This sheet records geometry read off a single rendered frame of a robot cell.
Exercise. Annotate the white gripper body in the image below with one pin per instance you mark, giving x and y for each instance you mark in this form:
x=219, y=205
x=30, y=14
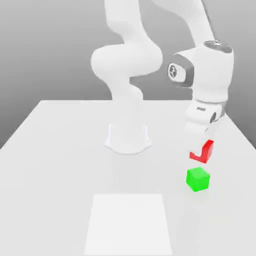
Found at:
x=195, y=130

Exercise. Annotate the small red cube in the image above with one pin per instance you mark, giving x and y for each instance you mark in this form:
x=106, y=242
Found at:
x=208, y=151

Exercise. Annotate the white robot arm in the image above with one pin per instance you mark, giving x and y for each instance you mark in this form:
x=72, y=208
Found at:
x=128, y=60

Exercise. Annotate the small green cube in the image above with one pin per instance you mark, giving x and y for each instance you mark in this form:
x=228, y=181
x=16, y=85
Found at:
x=198, y=180

